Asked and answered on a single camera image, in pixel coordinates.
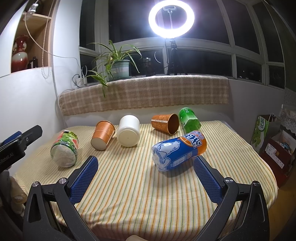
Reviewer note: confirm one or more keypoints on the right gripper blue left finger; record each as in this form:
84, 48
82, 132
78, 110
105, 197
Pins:
39, 221

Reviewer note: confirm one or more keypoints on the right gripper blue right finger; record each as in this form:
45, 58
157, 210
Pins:
251, 222

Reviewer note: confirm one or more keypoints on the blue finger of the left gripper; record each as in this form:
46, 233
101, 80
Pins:
12, 137

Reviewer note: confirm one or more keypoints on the orange paper cup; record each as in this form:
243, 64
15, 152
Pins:
167, 123
102, 135

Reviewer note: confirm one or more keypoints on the white plastic cup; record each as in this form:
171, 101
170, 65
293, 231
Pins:
128, 133

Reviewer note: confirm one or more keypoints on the green red label jar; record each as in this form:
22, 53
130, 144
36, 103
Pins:
64, 151

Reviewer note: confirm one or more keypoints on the red porcelain vase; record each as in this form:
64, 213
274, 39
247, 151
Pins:
19, 58

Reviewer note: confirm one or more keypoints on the red cardboard box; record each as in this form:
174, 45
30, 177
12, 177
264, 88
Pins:
279, 154

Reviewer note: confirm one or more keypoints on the green paper bag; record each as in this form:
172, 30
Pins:
266, 127

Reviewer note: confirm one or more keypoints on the blue Arctic Ocean bottle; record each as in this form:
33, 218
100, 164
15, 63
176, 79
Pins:
168, 154

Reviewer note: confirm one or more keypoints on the white lace cloth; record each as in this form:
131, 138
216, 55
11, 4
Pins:
288, 117

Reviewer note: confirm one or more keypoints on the yellow striped tablecloth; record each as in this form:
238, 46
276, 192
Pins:
129, 196

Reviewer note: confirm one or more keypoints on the potted spider plant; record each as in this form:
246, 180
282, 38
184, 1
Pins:
113, 64

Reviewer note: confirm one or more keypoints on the green plastic bottle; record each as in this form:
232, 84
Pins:
188, 120

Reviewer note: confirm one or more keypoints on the brown plaid cloth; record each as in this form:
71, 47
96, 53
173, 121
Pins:
146, 92

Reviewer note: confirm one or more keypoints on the black light tripod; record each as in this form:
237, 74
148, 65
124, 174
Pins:
173, 59

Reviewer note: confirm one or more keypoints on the wooden wall shelf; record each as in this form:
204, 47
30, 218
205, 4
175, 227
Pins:
36, 22

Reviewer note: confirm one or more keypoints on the white ring light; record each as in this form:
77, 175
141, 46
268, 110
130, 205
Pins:
181, 18

